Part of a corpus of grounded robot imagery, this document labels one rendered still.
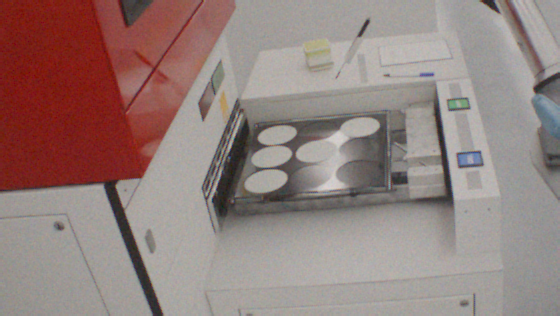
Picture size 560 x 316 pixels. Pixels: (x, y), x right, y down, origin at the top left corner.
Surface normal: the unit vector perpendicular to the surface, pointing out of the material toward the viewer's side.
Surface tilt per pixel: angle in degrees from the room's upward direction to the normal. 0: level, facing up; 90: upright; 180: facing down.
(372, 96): 90
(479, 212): 90
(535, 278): 0
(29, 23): 90
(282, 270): 0
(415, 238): 0
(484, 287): 90
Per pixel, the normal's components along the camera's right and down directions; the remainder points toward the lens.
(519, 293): -0.18, -0.85
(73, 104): -0.12, 0.52
